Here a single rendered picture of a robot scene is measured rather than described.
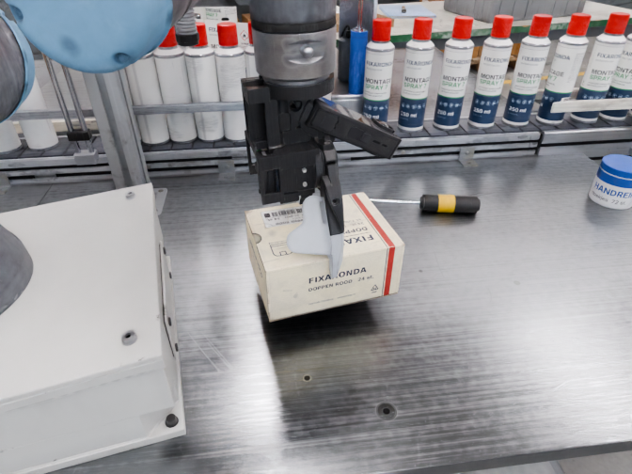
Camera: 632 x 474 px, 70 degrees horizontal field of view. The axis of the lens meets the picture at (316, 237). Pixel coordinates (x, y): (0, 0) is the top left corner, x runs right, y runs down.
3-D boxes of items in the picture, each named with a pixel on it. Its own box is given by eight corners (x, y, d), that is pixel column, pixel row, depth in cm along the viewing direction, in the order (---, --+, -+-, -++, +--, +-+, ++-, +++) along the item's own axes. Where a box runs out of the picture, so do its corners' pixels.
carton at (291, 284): (359, 237, 65) (363, 192, 61) (397, 293, 55) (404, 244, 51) (249, 258, 61) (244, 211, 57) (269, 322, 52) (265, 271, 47)
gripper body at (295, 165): (249, 178, 52) (236, 69, 44) (321, 165, 54) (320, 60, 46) (263, 213, 46) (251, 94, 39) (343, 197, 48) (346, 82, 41)
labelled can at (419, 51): (418, 122, 95) (433, 15, 83) (426, 133, 91) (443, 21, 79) (393, 123, 94) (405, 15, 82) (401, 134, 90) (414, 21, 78)
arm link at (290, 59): (321, 13, 44) (351, 31, 38) (322, 62, 47) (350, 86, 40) (244, 20, 42) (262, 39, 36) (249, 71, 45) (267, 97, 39)
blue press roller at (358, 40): (361, 109, 95) (366, 23, 86) (364, 115, 93) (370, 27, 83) (345, 109, 95) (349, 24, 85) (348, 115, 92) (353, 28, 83)
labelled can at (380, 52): (383, 124, 94) (392, 16, 82) (389, 134, 90) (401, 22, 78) (358, 125, 93) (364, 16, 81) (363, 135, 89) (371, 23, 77)
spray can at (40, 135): (63, 139, 88) (23, 24, 76) (54, 150, 84) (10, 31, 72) (35, 140, 87) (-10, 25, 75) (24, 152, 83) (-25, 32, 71)
